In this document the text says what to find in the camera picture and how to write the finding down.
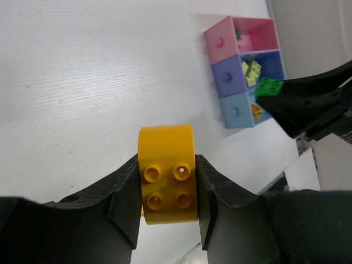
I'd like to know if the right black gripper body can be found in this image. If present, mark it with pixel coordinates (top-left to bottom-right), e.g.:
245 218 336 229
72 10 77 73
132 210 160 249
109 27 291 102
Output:
296 108 351 144

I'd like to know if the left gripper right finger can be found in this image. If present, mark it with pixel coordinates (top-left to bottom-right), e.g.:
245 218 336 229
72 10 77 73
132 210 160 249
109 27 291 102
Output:
195 155 351 263

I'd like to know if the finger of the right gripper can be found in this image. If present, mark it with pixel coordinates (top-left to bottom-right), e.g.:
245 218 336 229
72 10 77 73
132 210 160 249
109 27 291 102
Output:
256 82 351 138
280 61 351 96

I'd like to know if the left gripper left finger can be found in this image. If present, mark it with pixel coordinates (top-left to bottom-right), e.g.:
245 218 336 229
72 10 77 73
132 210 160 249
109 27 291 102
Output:
1 157 142 263

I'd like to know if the orange lego brick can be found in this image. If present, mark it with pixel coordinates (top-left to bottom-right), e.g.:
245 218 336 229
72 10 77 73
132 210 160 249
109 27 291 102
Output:
251 104 263 119

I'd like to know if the lime lego brick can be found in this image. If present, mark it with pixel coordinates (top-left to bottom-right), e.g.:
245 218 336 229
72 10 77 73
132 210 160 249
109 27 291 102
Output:
242 60 262 87

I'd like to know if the small dark green lego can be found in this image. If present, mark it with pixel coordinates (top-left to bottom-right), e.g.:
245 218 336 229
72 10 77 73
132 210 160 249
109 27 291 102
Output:
236 31 243 41

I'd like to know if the orange flower print lego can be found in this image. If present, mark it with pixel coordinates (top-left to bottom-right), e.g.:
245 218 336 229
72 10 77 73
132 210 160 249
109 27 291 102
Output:
137 124 198 225

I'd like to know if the light blue container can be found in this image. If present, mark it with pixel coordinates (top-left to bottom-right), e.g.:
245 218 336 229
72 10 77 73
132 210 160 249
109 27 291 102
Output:
219 90 272 129

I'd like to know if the pink container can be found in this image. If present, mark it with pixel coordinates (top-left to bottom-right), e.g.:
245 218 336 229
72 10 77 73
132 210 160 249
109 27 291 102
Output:
204 16 279 64

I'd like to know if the purple-blue container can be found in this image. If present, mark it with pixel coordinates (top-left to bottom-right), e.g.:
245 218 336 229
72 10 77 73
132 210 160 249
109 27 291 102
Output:
212 49 285 97

